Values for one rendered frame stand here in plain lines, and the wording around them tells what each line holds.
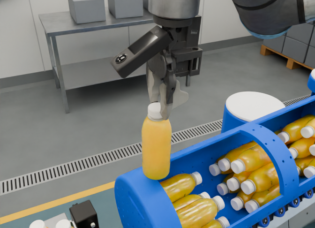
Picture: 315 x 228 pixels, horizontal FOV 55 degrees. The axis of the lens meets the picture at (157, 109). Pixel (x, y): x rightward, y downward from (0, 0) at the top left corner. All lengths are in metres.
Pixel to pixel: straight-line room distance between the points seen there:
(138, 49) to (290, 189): 0.63
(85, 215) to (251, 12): 0.76
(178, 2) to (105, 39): 3.63
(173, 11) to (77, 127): 2.71
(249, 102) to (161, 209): 0.91
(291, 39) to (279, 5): 4.06
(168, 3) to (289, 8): 0.19
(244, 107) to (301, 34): 3.09
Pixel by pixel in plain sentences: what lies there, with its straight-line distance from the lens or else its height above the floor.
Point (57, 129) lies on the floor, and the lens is 3.18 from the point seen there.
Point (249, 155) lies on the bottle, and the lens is 0.97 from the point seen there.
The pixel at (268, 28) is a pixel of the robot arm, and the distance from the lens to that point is 0.57.
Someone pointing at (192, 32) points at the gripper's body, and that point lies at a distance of 0.58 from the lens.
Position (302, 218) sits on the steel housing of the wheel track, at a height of 0.87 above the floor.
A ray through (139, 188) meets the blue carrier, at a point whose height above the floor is 1.23.
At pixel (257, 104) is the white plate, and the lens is 1.51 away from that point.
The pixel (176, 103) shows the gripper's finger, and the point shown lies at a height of 1.47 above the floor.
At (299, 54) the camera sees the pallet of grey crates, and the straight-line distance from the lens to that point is 4.52.
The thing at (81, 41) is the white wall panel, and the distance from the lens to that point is 4.06.
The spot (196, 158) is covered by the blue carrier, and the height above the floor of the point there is 1.09.
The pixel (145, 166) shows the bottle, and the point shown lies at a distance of 0.72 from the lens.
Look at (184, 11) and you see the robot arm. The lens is 0.53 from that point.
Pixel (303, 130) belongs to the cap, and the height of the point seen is 1.15.
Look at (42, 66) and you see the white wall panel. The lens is 4.09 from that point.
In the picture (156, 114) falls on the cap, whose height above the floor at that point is 1.44.
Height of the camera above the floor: 1.78
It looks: 32 degrees down
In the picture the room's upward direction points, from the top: straight up
